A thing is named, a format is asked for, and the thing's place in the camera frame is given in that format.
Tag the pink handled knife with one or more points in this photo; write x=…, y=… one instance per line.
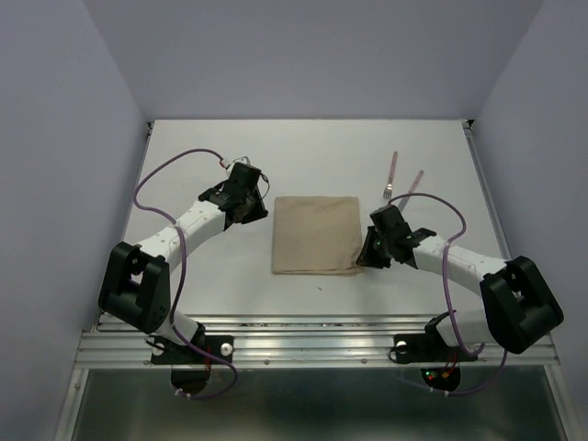
x=402, y=204

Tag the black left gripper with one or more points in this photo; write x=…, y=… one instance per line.
x=259, y=211

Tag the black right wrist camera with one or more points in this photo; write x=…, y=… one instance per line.
x=389, y=220

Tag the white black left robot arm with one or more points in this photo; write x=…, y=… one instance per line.
x=137, y=288

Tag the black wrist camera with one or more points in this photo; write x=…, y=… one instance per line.
x=243, y=177
x=389, y=220

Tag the pink handled fork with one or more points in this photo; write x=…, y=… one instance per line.
x=388, y=190

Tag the aluminium front mounting rail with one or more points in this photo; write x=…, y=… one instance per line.
x=259, y=342

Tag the beige cloth napkin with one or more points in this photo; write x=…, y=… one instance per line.
x=316, y=235

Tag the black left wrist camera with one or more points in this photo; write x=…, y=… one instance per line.
x=243, y=177

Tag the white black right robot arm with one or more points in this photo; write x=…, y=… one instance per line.
x=518, y=307

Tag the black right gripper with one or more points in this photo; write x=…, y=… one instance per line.
x=366, y=256

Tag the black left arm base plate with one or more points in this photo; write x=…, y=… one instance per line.
x=167, y=353

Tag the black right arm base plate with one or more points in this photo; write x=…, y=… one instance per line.
x=425, y=348

